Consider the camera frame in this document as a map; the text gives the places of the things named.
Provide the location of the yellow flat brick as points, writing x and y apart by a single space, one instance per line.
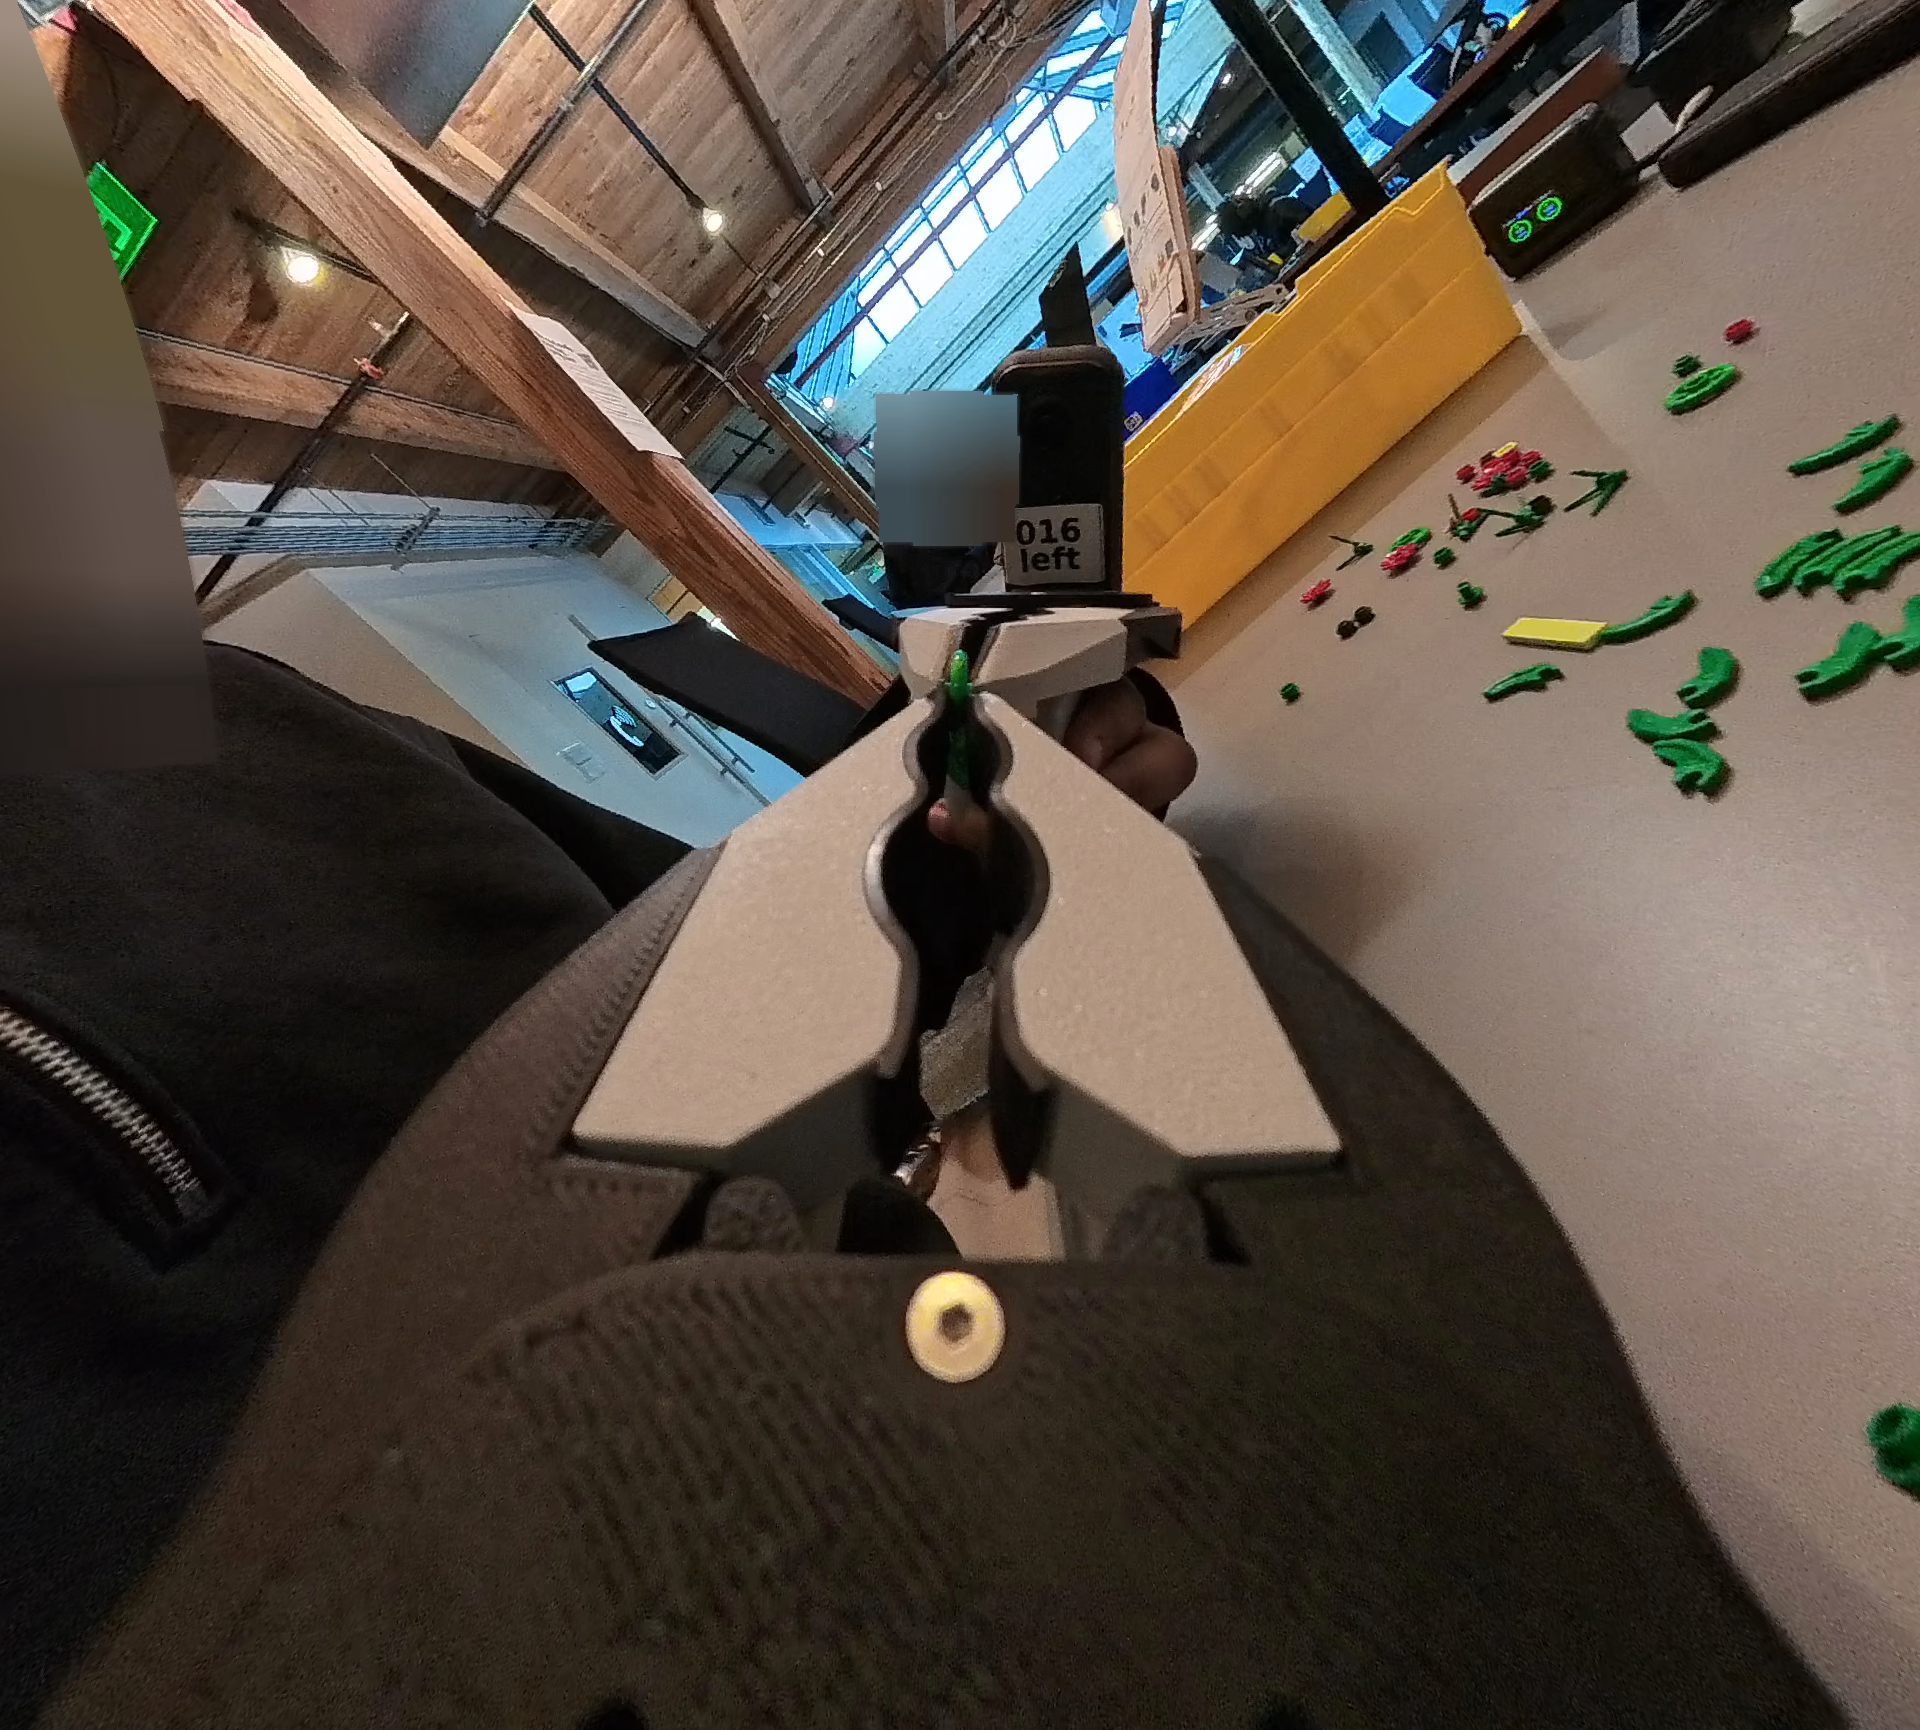
1552 632

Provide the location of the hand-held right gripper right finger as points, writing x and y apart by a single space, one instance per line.
1170 995

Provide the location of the scattered green leaf pieces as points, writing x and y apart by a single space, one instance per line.
1823 560

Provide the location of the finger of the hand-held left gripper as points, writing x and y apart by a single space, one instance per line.
932 651
1051 653

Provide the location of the black charger with green lights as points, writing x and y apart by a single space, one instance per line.
1552 193

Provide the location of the pile of small flower pieces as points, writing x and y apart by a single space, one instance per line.
1500 470

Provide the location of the person's black jacket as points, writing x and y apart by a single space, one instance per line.
224 935

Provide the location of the ceiling spot lamp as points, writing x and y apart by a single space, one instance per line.
711 214
301 265

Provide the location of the cardboard sign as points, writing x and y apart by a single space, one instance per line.
1162 184

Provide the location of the green wheel stem piece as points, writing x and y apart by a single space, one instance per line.
961 711

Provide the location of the black power bank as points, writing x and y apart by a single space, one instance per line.
1800 110

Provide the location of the paper notice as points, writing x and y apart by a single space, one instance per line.
601 388

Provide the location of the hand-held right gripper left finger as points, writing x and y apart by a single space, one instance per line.
751 995

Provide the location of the black steel column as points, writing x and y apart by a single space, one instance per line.
1230 5

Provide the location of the wooden ceiling beam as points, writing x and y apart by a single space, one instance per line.
450 305

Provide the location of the stacked yellow plastic bins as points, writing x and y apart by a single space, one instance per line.
1321 410

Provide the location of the green exit sign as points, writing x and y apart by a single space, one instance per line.
121 222

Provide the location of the person's left hand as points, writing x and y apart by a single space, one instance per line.
1148 755

